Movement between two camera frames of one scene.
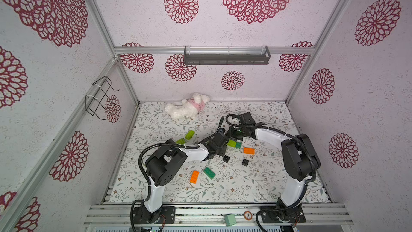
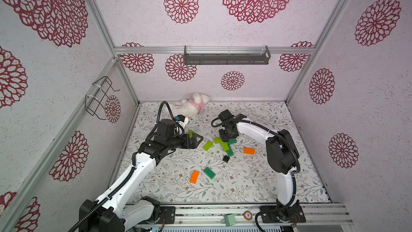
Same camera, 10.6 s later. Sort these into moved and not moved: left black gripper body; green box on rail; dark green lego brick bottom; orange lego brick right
Moved: left black gripper body
Not moved: dark green lego brick bottom; green box on rail; orange lego brick right
